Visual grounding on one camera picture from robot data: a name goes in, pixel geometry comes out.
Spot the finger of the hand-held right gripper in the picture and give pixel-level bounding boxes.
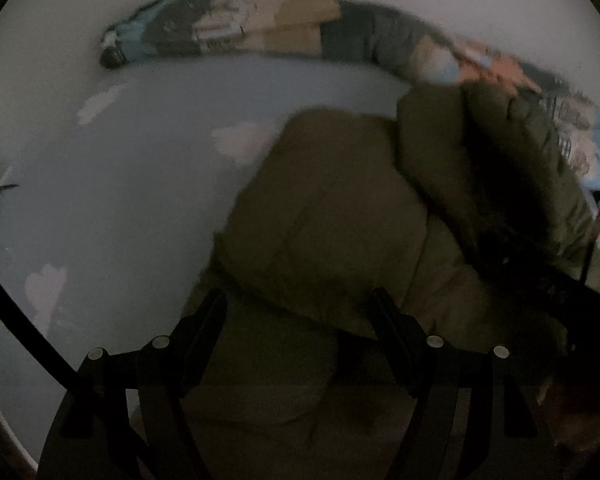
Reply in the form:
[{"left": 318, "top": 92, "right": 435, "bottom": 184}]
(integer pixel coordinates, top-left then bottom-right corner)
[{"left": 482, "top": 227, "right": 571, "bottom": 318}]

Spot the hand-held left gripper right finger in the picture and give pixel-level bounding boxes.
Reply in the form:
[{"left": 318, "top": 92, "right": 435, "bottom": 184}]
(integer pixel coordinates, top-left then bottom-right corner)
[{"left": 369, "top": 287, "right": 566, "bottom": 480}]

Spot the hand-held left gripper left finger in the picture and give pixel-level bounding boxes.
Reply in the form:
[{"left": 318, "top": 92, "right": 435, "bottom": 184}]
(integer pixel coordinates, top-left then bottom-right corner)
[{"left": 40, "top": 287, "right": 229, "bottom": 480}]

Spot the olive hooded puffer jacket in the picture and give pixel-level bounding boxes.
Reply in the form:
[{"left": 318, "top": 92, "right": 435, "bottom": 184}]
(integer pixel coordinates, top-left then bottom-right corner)
[{"left": 130, "top": 80, "right": 600, "bottom": 480}]

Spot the rolled patchwork quilt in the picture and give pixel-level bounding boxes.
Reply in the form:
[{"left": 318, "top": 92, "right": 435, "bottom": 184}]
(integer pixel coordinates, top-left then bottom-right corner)
[{"left": 100, "top": 0, "right": 600, "bottom": 187}]

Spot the black cable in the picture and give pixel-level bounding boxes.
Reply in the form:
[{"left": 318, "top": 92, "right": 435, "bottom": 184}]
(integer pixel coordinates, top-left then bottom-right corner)
[{"left": 0, "top": 260, "right": 151, "bottom": 480}]

